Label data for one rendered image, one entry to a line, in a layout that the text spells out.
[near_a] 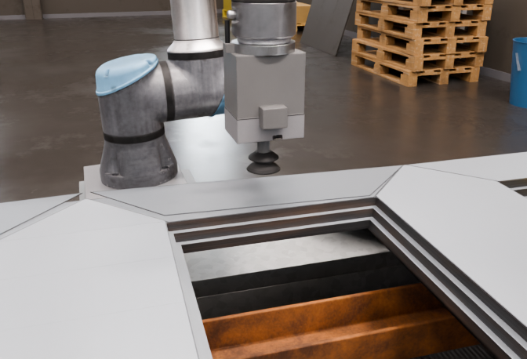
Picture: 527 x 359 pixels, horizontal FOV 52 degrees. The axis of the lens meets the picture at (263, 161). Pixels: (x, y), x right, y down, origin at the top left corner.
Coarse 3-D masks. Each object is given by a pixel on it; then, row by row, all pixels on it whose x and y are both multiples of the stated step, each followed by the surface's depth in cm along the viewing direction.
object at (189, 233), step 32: (192, 224) 63; (224, 224) 64; (256, 224) 65; (288, 224) 66; (320, 224) 67; (352, 224) 68; (384, 224) 66; (416, 256) 59; (192, 288) 54; (448, 288) 54; (480, 288) 50; (192, 320) 48; (480, 320) 49; (512, 320) 46; (512, 352) 45
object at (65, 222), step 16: (96, 208) 66; (112, 208) 66; (32, 224) 62; (48, 224) 62; (64, 224) 62; (80, 224) 62; (96, 224) 62; (112, 224) 62; (128, 224) 62; (0, 240) 58
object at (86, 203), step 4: (84, 200) 68; (88, 200) 68; (92, 200) 68; (76, 204) 67; (80, 204) 67; (84, 204) 67; (88, 204) 67; (92, 204) 67; (96, 204) 67; (100, 204) 67; (104, 204) 67; (68, 208) 66; (72, 208) 66; (76, 208) 66; (80, 208) 66; (84, 208) 66; (88, 208) 66
